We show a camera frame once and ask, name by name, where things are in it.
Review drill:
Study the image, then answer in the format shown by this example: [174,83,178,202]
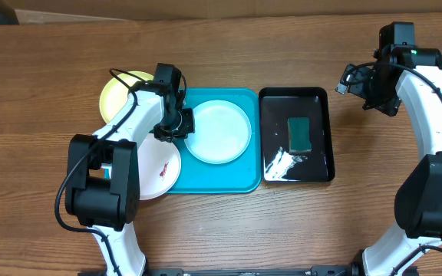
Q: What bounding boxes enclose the pink plate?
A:
[137,133,181,201]

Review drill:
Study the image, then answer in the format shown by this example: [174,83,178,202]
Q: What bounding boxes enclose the light blue plate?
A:
[185,100,252,165]

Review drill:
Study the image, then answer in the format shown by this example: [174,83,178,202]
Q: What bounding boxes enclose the green sponge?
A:
[288,117,312,154]

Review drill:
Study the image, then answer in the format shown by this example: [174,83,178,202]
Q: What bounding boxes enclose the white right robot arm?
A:
[336,48,442,275]

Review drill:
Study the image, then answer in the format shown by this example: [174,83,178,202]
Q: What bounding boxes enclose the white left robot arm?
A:
[54,79,194,275]

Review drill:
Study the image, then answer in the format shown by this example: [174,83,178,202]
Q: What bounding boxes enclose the teal plastic tray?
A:
[104,87,262,195]

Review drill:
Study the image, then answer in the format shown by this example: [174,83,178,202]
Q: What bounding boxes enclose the black rectangular tray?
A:
[259,87,335,183]

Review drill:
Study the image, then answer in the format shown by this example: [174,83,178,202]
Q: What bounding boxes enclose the yellow plate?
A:
[99,71,153,123]

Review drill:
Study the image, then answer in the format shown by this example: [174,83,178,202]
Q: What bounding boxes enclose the cardboard board at back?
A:
[0,0,442,21]

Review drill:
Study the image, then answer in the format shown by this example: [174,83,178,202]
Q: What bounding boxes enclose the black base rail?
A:
[144,265,358,276]

